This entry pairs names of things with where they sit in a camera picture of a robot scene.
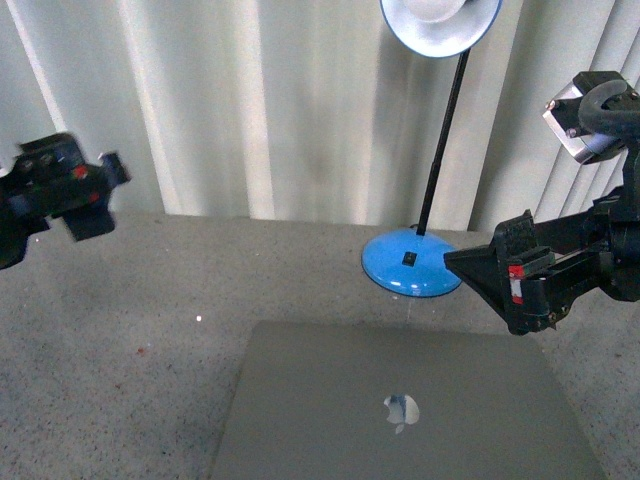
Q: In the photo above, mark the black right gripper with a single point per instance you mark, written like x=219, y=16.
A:
x=598, y=248

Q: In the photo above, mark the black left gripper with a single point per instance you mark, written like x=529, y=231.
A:
x=51, y=179

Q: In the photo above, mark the grey laptop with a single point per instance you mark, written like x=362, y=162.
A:
x=355, y=402

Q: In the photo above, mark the blue desk lamp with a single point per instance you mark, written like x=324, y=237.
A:
x=410, y=261

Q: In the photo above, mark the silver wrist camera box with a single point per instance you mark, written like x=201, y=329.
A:
x=595, y=116

